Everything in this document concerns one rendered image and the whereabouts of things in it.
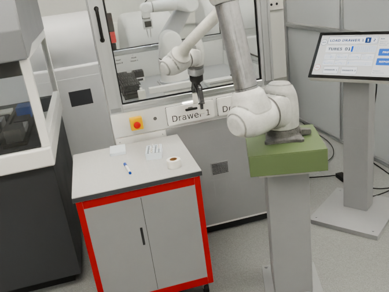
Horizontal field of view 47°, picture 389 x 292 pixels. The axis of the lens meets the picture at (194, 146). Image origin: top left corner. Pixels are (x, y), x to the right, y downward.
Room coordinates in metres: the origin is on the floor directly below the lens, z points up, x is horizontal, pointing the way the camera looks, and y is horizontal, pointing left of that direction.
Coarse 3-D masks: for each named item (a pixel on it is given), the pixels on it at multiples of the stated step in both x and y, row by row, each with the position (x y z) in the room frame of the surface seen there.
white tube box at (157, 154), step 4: (156, 144) 2.29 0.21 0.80; (160, 144) 2.29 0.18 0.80; (148, 148) 2.25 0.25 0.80; (156, 148) 2.24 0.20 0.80; (160, 148) 2.23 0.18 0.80; (148, 152) 2.19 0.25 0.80; (156, 152) 2.17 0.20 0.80; (160, 152) 2.17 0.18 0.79; (148, 156) 2.17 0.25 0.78; (152, 156) 2.17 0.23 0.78; (156, 156) 2.17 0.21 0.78; (160, 156) 2.17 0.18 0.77
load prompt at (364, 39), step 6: (330, 36) 2.77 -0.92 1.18; (336, 36) 2.74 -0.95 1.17; (342, 36) 2.72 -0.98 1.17; (348, 36) 2.69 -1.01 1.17; (354, 36) 2.67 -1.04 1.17; (360, 36) 2.64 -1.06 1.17; (366, 36) 2.62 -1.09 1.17; (372, 36) 2.60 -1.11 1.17; (378, 36) 2.57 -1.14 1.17; (330, 42) 2.74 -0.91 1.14; (336, 42) 2.71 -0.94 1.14; (342, 42) 2.69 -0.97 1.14; (348, 42) 2.66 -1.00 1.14; (354, 42) 2.64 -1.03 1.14; (360, 42) 2.62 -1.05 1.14; (366, 42) 2.59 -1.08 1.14; (372, 42) 2.57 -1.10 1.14
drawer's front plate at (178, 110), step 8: (184, 104) 2.55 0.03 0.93; (192, 104) 2.55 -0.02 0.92; (208, 104) 2.57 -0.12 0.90; (168, 112) 2.52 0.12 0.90; (176, 112) 2.53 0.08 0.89; (184, 112) 2.54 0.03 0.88; (192, 112) 2.55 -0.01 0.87; (208, 112) 2.57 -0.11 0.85; (168, 120) 2.52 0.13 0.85; (184, 120) 2.54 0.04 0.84; (192, 120) 2.55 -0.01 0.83
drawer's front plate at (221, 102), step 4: (228, 96) 2.60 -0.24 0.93; (216, 100) 2.59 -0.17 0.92; (220, 100) 2.59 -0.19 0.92; (224, 100) 2.59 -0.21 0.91; (228, 100) 2.59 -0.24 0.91; (220, 104) 2.58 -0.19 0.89; (224, 104) 2.59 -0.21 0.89; (228, 104) 2.59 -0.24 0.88; (220, 108) 2.58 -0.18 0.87; (224, 108) 2.59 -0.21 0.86; (228, 108) 2.59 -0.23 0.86; (220, 112) 2.58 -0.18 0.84; (224, 112) 2.59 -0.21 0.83
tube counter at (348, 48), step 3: (345, 48) 2.65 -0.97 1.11; (348, 48) 2.64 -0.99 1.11; (351, 48) 2.63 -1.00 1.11; (354, 48) 2.62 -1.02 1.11; (357, 48) 2.61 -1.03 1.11; (360, 48) 2.59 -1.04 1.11; (363, 48) 2.58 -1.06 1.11; (366, 48) 2.57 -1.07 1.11; (369, 48) 2.56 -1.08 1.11; (372, 48) 2.55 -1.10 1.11; (375, 48) 2.54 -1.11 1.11; (345, 51) 2.64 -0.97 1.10; (348, 51) 2.63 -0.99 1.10; (351, 51) 2.62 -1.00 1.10; (354, 51) 2.60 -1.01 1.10; (357, 51) 2.59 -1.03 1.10; (360, 51) 2.58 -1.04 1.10; (363, 51) 2.57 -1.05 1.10; (366, 51) 2.56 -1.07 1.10; (369, 51) 2.55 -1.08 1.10; (372, 51) 2.54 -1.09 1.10; (375, 51) 2.53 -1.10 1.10
